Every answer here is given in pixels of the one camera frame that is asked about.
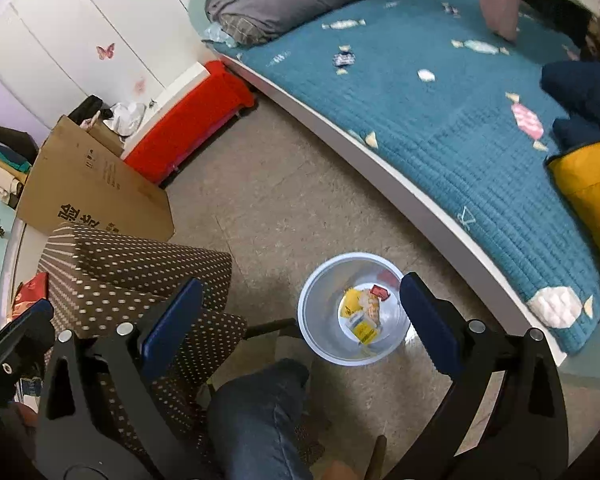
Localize yellow snack packet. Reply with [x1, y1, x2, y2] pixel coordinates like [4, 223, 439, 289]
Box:
[351, 321, 381, 345]
[341, 287, 363, 318]

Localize person's leg in jeans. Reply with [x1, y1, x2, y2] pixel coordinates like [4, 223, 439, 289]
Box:
[207, 358, 314, 480]

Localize white wardrobe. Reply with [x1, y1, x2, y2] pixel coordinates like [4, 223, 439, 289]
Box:
[0, 0, 217, 132]

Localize trash wrappers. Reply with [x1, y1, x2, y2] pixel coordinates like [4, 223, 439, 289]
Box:
[361, 292, 383, 328]

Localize stack of folded clothes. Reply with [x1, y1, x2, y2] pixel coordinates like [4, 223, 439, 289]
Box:
[0, 122, 39, 207]

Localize black bag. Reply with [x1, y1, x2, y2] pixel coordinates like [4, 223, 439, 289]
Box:
[67, 95, 107, 124]

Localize black metal rod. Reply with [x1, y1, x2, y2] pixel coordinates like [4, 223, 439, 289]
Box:
[244, 318, 302, 341]

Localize small polka dot pad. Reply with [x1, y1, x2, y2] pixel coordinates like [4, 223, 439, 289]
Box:
[292, 422, 327, 467]

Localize white plastic bag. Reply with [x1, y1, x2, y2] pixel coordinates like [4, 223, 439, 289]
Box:
[102, 101, 148, 137]

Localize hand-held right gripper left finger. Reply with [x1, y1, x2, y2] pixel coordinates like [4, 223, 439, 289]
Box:
[34, 277, 206, 480]

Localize pink hanging cloth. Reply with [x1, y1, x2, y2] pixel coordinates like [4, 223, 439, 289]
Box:
[474, 0, 527, 43]

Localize white bed frame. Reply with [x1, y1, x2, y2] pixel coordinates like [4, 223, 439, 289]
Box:
[219, 52, 568, 367]

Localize crinkled pale blue wrapper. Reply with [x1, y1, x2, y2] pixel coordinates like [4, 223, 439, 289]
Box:
[201, 23, 237, 49]

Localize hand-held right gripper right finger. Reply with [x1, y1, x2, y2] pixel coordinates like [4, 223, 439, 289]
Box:
[384, 272, 571, 480]

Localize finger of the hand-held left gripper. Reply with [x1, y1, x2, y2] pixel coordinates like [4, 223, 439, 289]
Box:
[0, 299, 55, 411]

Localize red snack bag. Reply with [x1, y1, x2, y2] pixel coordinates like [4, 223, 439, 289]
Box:
[11, 272, 49, 322]

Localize red storage box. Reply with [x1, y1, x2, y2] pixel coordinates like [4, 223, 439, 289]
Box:
[122, 60, 257, 187]

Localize yellow pillow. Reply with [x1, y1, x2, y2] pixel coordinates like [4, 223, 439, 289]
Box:
[545, 136, 600, 282]

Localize teal quilted candy-print blanket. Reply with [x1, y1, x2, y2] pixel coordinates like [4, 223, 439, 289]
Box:
[207, 0, 600, 331]

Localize light blue plastic bin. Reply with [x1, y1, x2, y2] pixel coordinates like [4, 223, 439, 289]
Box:
[297, 252, 413, 367]

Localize brown cardboard box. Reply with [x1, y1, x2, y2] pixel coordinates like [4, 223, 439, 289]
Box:
[16, 115, 176, 244]

